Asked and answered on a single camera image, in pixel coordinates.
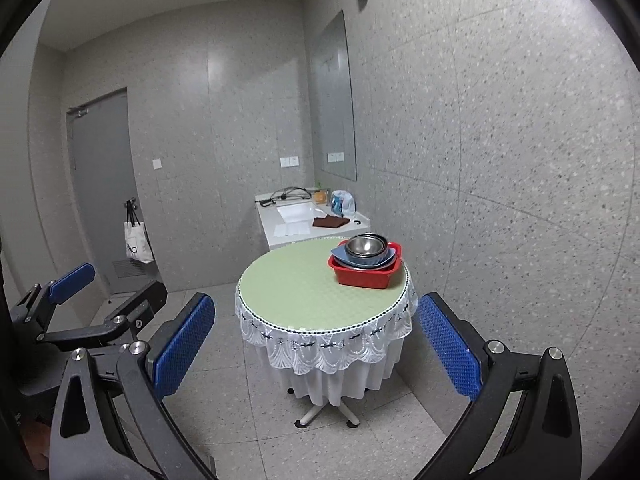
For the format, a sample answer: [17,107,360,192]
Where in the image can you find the blue square plate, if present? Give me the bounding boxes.
[331,245,396,270]

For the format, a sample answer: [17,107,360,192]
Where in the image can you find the steel bowl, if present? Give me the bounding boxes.
[345,233,388,258]

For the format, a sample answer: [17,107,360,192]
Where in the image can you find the white tote bag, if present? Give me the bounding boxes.
[124,198,154,264]

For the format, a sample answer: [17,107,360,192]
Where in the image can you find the white paper sheets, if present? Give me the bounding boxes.
[273,221,310,238]

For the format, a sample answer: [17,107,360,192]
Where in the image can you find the grey door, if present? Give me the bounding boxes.
[67,89,160,295]

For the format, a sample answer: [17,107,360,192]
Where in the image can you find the white sink counter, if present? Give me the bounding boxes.
[254,190,372,250]

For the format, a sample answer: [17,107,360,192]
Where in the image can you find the green checkered tablecloth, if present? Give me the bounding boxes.
[234,237,418,406]

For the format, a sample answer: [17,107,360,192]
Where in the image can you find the brown cloth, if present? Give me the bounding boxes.
[312,214,350,229]

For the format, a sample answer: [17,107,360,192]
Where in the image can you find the orange soap bottle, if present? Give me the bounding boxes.
[314,184,330,205]

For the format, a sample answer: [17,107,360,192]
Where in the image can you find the red plastic basin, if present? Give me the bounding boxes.
[328,242,402,289]

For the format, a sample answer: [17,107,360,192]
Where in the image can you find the blue white plastic bag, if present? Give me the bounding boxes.
[330,190,356,218]

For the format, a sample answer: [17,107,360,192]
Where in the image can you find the black cable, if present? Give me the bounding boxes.
[257,186,314,207]

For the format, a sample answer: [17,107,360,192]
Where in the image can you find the double wall socket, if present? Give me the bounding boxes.
[280,156,299,168]

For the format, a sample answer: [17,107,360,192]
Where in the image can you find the mirror side wall socket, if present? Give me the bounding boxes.
[326,152,345,164]

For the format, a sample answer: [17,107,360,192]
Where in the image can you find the wall mirror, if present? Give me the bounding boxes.
[309,11,357,181]

